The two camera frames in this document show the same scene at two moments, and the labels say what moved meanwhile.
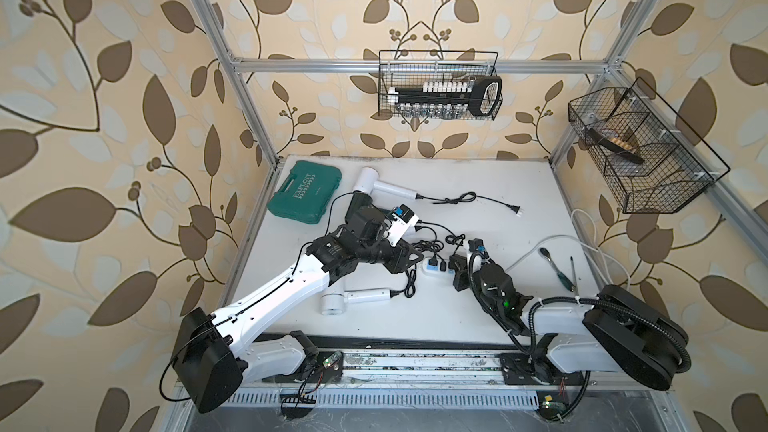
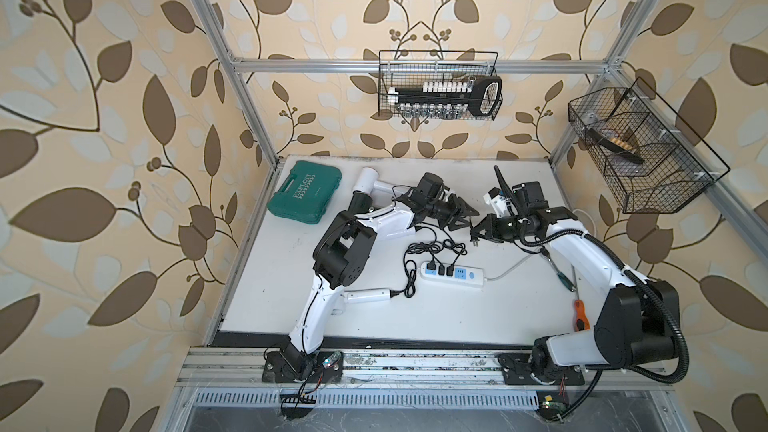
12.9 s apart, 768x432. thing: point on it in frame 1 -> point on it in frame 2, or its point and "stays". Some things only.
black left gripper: [397, 262] -> [457, 210]
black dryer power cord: [433, 246] stays
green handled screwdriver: [560, 275] stays
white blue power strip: [434, 272] stays
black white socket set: [480, 95] stays
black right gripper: [462, 274] -> [490, 229]
